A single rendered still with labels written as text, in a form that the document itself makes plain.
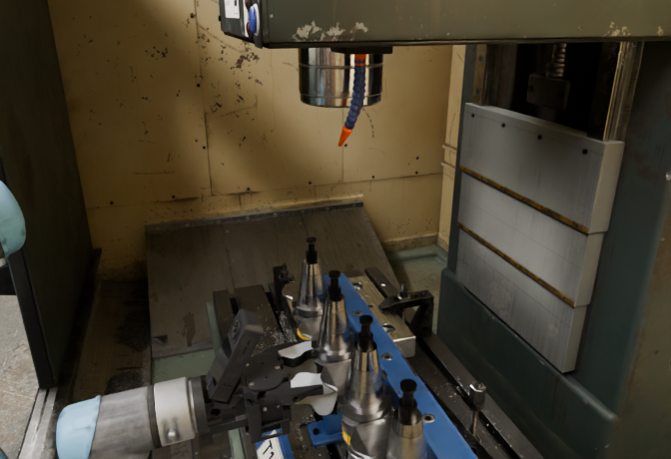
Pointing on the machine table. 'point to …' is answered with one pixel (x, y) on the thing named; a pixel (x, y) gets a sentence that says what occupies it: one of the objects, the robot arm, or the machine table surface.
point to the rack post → (326, 430)
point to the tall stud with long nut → (476, 405)
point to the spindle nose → (336, 78)
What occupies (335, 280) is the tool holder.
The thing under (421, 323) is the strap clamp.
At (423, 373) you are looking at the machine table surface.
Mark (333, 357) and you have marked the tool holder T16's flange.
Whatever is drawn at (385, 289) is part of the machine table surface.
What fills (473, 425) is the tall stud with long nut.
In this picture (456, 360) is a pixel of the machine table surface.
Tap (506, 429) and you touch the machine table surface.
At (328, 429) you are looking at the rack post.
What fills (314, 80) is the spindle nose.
